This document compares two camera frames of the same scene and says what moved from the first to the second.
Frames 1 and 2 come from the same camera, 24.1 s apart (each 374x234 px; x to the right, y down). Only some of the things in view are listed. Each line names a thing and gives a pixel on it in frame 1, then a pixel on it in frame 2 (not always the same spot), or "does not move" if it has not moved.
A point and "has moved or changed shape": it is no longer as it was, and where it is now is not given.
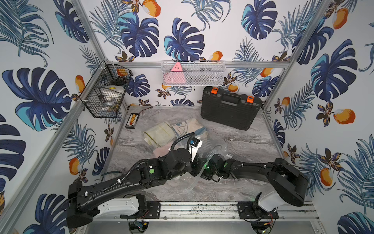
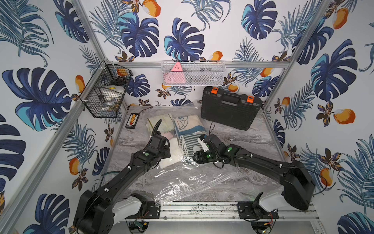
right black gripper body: (207, 171) to (205, 157)
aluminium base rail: (214, 210) does not move
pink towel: (161, 151) has moved or changed shape
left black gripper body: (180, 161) to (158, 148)
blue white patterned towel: (182, 127) has moved or changed shape
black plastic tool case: (233, 110) does not move
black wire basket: (103, 95) does not move
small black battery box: (132, 121) does not move
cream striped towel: (159, 135) has moved or changed shape
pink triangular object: (176, 76) does not move
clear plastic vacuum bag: (191, 134) has moved or changed shape
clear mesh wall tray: (193, 73) does not move
